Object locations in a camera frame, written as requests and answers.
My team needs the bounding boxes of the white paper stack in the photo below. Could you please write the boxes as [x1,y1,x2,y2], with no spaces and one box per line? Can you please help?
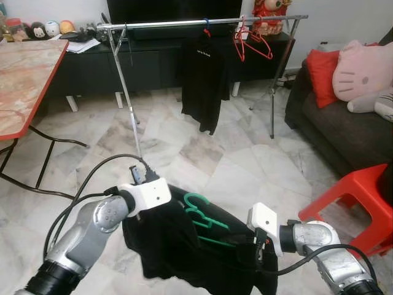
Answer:
[61,38,103,55]

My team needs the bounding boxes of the black round plush toy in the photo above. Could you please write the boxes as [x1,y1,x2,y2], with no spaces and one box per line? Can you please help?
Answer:
[29,22,49,39]

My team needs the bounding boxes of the black knit garment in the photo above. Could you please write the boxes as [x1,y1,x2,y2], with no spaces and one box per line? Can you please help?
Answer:
[122,181,279,295]

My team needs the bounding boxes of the pink cat face pillow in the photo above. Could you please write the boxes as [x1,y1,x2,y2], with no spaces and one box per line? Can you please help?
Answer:
[332,39,393,103]

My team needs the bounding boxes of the white covered side table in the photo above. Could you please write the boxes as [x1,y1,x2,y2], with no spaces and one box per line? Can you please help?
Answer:
[318,41,348,52]

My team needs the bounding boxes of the red plastic stool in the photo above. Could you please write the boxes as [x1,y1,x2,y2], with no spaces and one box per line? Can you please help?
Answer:
[299,163,393,259]

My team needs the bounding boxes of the dark grey sofa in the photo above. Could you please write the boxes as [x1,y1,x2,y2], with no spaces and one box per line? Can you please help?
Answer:
[285,37,393,180]

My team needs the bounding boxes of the red gold figurine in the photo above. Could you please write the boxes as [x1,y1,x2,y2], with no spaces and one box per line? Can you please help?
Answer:
[252,0,293,36]

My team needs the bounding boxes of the black television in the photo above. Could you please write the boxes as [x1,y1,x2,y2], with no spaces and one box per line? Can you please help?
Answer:
[107,0,244,25]

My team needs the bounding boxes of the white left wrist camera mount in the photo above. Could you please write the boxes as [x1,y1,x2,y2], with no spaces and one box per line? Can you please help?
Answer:
[117,177,172,218]

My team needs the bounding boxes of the marble top folding table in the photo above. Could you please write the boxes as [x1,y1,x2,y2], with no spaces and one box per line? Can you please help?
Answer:
[0,39,90,200]

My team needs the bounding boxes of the grey Totoro plush pillow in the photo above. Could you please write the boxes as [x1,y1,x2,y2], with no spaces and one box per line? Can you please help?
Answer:
[347,86,393,122]

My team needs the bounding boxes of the green clothes hanger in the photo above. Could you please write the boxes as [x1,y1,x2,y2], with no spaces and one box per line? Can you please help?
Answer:
[183,192,239,248]

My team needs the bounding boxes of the black t-shirt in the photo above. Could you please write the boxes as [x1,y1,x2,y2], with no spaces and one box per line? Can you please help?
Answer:
[180,34,232,136]

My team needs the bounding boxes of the white round plush toy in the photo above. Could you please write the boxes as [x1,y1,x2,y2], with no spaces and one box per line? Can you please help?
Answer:
[45,20,61,36]

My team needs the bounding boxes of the black TV console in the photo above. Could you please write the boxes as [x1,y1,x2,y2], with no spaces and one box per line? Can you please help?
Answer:
[46,29,297,114]

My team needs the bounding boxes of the silver clothes rack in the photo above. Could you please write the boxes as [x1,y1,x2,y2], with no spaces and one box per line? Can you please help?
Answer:
[95,14,309,159]

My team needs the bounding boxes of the black wallet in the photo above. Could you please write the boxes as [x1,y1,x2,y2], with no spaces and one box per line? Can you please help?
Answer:
[60,31,94,42]

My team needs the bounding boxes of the red cushion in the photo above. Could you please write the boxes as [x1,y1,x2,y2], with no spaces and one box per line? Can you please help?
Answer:
[305,49,341,109]

